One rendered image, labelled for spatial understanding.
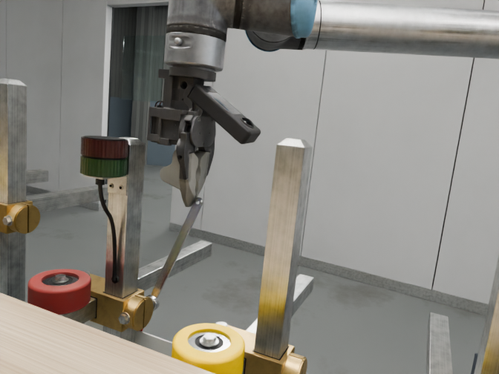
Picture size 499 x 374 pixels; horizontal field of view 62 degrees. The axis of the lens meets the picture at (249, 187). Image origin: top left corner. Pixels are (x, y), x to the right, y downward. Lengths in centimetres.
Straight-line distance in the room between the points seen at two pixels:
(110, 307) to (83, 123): 423
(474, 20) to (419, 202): 235
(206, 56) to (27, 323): 41
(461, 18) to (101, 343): 77
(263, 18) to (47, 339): 49
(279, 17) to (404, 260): 275
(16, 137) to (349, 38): 60
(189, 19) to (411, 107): 261
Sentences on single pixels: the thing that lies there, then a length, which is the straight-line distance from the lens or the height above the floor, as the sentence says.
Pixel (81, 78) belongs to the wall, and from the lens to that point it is 488.
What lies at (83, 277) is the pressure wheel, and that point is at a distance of 64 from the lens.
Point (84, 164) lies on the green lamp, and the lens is 58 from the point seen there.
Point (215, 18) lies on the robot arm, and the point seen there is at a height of 129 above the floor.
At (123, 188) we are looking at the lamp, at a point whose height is 104.
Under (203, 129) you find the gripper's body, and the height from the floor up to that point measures 113.
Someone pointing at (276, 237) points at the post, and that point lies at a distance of 51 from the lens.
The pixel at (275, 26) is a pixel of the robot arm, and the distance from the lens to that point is 65.
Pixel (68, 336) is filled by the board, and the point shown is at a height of 90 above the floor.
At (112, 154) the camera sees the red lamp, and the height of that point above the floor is 109.
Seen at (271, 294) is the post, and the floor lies 94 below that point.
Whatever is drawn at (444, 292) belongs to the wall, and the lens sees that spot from 328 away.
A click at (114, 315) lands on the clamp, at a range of 67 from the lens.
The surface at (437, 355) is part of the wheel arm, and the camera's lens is 71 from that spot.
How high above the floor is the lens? 115
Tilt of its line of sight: 9 degrees down
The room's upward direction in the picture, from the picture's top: 6 degrees clockwise
